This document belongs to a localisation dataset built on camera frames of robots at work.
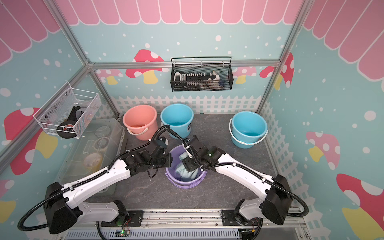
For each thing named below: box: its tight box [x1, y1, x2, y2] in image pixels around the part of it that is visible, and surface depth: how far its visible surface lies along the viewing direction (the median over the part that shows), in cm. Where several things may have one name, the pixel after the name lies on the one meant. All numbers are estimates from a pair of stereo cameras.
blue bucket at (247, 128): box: [229, 111, 269, 149], surface depth 95 cm
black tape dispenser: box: [56, 105, 81, 139], surface depth 67 cm
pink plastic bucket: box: [122, 104, 158, 141], surface depth 99 cm
